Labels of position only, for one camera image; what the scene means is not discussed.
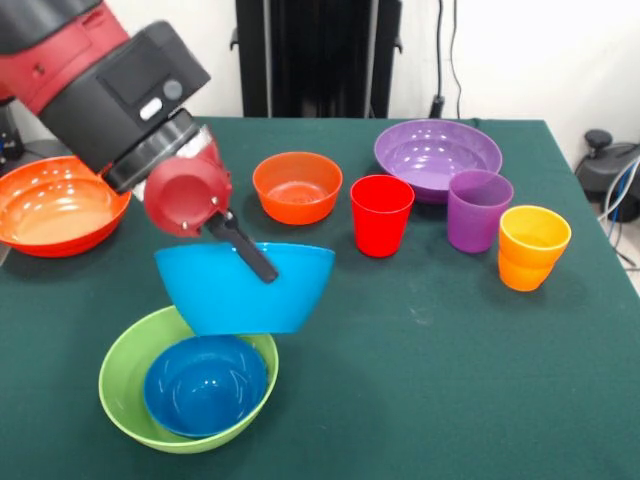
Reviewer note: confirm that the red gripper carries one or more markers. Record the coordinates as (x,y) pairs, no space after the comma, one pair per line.
(185,200)

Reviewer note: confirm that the large light blue bowl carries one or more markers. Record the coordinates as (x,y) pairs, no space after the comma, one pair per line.
(250,295)

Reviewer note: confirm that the small orange bowl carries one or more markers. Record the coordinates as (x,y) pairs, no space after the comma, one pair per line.
(300,210)

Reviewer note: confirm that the small dark blue bowl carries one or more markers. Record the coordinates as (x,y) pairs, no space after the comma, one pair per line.
(205,390)

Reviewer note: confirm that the green bowl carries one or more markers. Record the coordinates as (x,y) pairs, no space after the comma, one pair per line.
(125,390)

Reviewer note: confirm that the large orange bowl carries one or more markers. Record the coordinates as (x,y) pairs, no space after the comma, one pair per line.
(55,210)

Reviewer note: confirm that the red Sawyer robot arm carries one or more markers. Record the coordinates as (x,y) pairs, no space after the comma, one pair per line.
(90,90)

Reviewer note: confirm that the red cup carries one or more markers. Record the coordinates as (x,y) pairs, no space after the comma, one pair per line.
(380,225)

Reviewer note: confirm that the dark green table cloth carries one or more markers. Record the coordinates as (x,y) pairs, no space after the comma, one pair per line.
(400,375)

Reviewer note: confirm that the purple bowl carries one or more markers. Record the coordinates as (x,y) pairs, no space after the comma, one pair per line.
(425,155)

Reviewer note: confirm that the grey office chair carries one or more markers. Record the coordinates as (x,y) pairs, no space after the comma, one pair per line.
(45,147)

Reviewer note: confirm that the purple cup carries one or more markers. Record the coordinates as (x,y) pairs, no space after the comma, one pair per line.
(475,225)

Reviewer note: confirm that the black equipment stand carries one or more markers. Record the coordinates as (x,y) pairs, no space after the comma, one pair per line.
(7,130)

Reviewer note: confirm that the orange cup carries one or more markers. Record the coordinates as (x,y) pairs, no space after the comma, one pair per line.
(530,260)

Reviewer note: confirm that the black chair base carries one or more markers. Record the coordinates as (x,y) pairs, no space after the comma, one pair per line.
(610,165)

